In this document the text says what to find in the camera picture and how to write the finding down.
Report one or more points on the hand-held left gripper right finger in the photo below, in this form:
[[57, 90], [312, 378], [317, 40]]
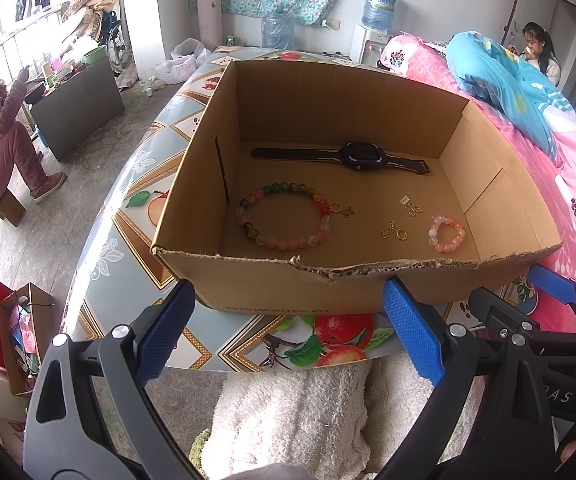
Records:
[[413, 332]]

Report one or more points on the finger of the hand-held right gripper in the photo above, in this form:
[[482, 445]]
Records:
[[550, 280], [488, 305]]

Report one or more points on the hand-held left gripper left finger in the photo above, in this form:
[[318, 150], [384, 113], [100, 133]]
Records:
[[165, 330]]

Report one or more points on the brown cardboard box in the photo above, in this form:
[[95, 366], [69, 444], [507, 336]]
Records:
[[278, 285]]

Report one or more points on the gold looped charm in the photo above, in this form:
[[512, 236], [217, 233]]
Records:
[[411, 209]]

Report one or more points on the butterfly charm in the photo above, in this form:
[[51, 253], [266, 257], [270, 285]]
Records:
[[349, 211]]

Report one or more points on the black wrist watch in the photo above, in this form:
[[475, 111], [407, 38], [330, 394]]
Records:
[[363, 155]]

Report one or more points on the fruit print tablecloth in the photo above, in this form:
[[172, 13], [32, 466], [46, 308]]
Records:
[[133, 220]]

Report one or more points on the brown paper bag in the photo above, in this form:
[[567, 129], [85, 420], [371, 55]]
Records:
[[13, 360]]

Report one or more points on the wooden stool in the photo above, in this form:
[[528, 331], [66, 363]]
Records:
[[10, 207]]

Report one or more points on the blue printed quilt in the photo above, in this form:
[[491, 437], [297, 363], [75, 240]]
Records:
[[508, 85]]

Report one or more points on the grey cabinet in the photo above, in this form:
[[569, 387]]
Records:
[[78, 105]]

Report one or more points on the white plastic bag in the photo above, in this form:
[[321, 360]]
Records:
[[180, 62]]

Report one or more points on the green basin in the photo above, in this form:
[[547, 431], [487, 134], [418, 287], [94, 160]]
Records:
[[95, 54]]

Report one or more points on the white water dispenser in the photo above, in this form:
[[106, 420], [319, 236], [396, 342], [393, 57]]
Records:
[[368, 45]]

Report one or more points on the wheelchair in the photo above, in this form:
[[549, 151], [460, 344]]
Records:
[[113, 35]]

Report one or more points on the clear water bottle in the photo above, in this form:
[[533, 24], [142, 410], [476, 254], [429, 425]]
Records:
[[278, 30]]

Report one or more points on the pale upright board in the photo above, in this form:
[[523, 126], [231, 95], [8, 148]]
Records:
[[208, 10]]

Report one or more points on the pile of clothes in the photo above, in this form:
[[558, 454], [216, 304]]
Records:
[[88, 2]]

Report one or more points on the white wall socket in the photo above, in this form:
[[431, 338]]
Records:
[[330, 24]]

